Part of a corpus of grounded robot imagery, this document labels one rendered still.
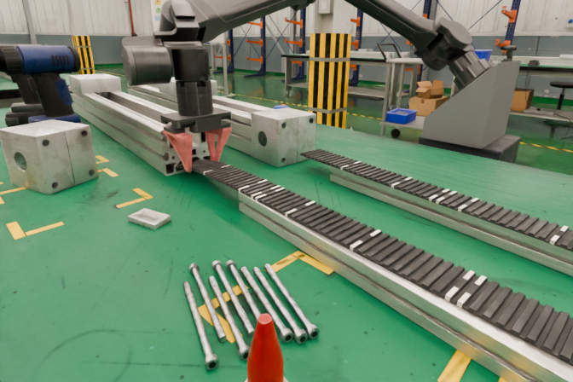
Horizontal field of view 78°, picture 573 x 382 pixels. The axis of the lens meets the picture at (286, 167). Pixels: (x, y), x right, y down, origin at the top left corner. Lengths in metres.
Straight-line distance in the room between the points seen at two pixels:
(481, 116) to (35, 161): 0.88
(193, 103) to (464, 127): 0.64
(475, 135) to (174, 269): 0.75
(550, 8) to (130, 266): 8.01
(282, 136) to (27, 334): 0.48
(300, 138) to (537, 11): 7.62
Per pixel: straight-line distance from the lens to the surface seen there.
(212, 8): 0.68
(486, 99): 0.93
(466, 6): 8.53
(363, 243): 0.39
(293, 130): 0.70
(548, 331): 0.35
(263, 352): 0.17
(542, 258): 0.50
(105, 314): 0.38
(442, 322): 0.35
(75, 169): 0.69
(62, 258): 0.48
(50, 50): 0.94
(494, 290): 0.37
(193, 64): 0.59
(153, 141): 0.70
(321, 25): 4.14
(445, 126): 0.97
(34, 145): 0.66
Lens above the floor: 1.01
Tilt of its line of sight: 19 degrees down
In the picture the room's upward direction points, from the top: 1 degrees clockwise
